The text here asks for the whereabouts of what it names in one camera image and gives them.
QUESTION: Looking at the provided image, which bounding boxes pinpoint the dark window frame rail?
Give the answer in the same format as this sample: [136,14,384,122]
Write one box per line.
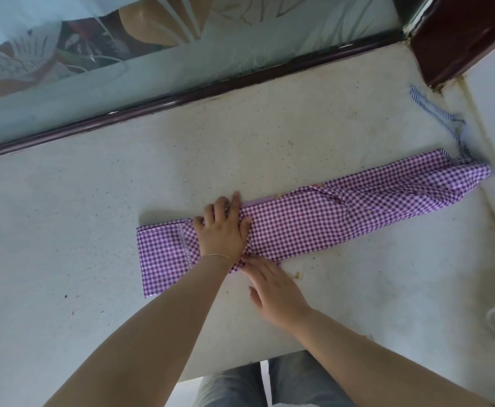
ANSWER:
[0,29,406,164]

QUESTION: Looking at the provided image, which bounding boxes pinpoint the person's left forearm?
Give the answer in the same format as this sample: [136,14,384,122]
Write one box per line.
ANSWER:
[46,255,236,407]

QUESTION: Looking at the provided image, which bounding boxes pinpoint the person's right hand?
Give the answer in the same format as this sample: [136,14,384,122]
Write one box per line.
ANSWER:
[241,255,315,332]

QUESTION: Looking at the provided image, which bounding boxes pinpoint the person's left hand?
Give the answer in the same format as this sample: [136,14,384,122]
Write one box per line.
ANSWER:
[192,191,253,264]

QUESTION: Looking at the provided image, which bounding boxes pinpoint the purple checked apron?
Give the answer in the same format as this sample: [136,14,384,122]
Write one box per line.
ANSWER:
[136,85,492,299]

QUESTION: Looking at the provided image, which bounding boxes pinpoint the person's grey jeans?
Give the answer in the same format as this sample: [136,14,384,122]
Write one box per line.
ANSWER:
[192,350,357,407]

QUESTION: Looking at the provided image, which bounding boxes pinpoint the person's right forearm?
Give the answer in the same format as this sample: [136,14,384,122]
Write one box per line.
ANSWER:
[292,308,495,407]

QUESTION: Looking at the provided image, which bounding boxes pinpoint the dark red wooden door frame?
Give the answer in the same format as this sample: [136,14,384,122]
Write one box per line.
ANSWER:
[401,0,495,90]

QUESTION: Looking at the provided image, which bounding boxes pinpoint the frosted patterned glass panel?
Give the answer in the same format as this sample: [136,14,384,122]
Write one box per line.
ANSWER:
[0,0,403,151]

